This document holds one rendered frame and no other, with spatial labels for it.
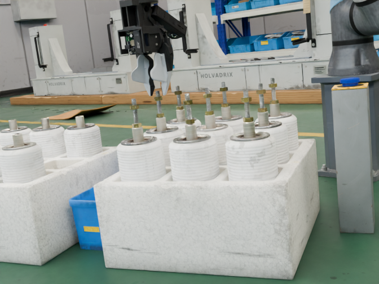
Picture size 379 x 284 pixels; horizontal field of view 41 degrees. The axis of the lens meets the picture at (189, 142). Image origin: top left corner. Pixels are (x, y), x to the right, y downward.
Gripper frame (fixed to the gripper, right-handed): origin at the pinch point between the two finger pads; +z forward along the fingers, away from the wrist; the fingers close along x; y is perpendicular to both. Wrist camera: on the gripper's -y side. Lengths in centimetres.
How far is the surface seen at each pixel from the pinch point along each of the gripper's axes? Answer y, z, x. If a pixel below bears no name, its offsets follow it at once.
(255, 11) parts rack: -498, -41, -256
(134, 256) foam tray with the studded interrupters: 19.5, 31.4, 5.0
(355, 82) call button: -16.6, 2.3, 38.8
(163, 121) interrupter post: 1.1, 7.2, 1.0
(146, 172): 14.9, 15.0, 7.1
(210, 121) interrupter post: -1.7, 7.7, 12.0
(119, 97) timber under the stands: -225, 29, -242
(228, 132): -2.0, 10.2, 16.1
